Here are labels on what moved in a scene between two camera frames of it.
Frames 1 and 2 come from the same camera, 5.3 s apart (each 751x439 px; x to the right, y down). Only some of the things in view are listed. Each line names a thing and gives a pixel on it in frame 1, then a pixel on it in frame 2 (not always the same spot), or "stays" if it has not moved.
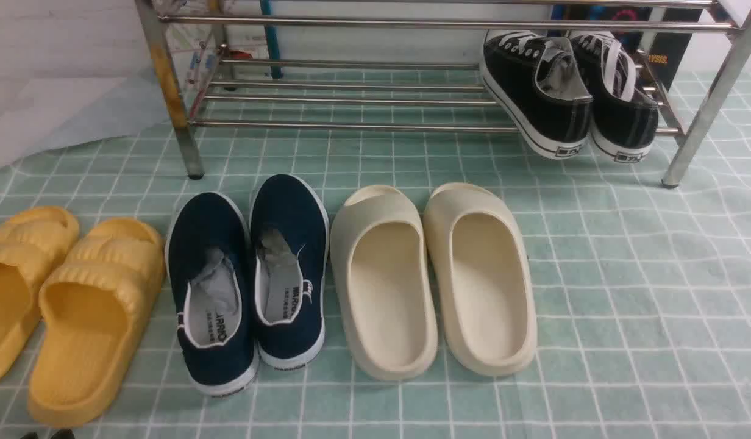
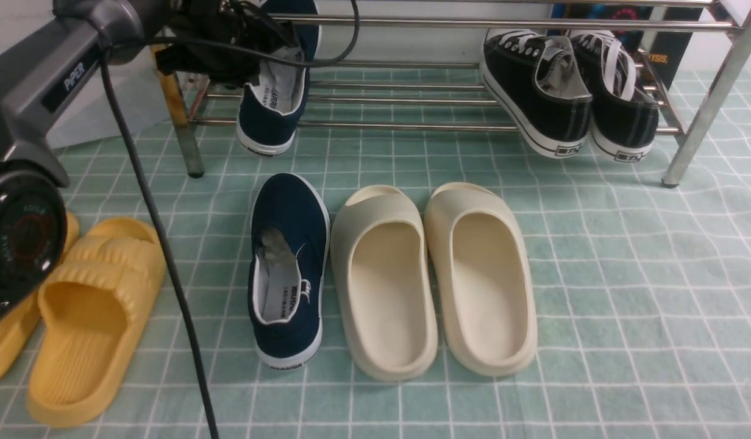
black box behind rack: (664, 51) stays
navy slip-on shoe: (289, 248) stays
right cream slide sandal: (483, 280) stays
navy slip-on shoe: (209, 272) to (270, 107)
